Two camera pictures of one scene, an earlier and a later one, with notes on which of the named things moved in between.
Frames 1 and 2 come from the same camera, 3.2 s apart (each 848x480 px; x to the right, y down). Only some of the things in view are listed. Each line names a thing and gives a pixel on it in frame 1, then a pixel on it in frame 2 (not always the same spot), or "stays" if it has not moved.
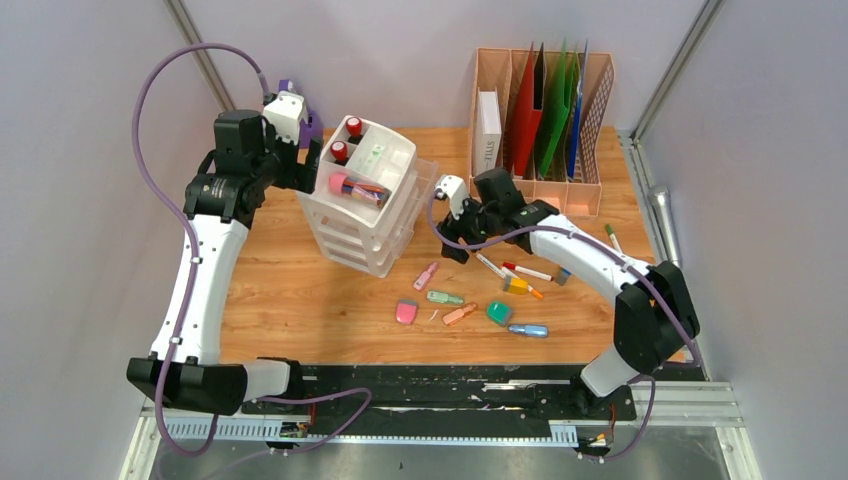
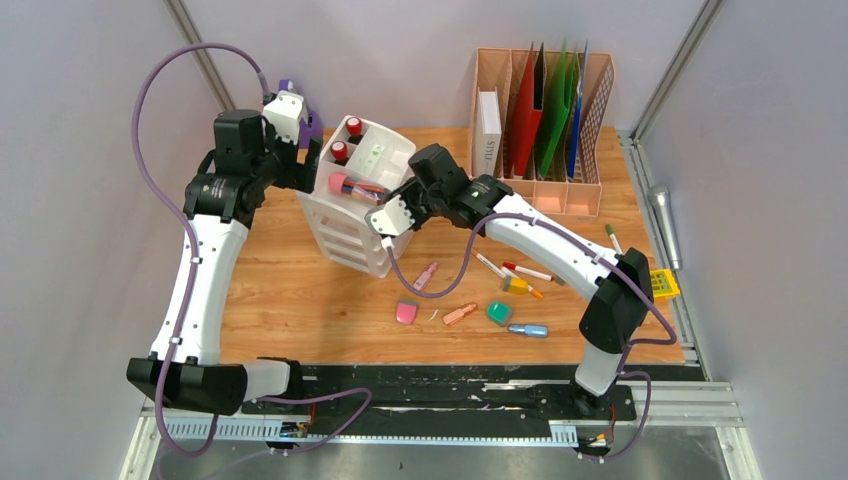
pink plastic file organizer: (542, 115) stays
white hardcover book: (487, 133) stays
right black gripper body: (475, 224) → (423, 205)
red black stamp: (340, 151) stays
